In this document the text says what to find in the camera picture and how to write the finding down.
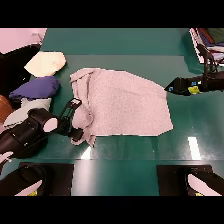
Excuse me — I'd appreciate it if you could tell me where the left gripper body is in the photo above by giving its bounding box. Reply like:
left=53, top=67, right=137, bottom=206
left=56, top=116, right=85, bottom=143

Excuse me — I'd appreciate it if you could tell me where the brown garment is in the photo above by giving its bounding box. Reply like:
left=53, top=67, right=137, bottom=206
left=0, top=94, right=15, bottom=125

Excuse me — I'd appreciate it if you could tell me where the pink garment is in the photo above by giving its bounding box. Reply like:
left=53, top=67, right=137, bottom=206
left=0, top=28, right=48, bottom=55

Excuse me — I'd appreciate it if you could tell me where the cream garment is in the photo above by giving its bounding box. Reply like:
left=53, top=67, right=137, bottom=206
left=23, top=50, right=68, bottom=78

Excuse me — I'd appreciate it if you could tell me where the heap of clothes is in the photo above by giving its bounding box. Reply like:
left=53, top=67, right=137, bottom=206
left=188, top=28, right=224, bottom=65

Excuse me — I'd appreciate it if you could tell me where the pale grey garment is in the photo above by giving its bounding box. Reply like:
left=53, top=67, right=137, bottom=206
left=3, top=97, right=53, bottom=130

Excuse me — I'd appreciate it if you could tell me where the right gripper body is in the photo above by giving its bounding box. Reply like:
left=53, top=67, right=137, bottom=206
left=164, top=75, right=205, bottom=97

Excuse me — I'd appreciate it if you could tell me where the pale pink T-shirt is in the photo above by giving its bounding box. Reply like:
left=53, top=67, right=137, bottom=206
left=69, top=67, right=175, bottom=148

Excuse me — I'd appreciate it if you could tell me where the black garment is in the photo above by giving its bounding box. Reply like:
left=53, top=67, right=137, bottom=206
left=0, top=44, right=42, bottom=98

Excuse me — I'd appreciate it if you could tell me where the blue garment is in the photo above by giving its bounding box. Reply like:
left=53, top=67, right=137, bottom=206
left=8, top=75, right=61, bottom=101

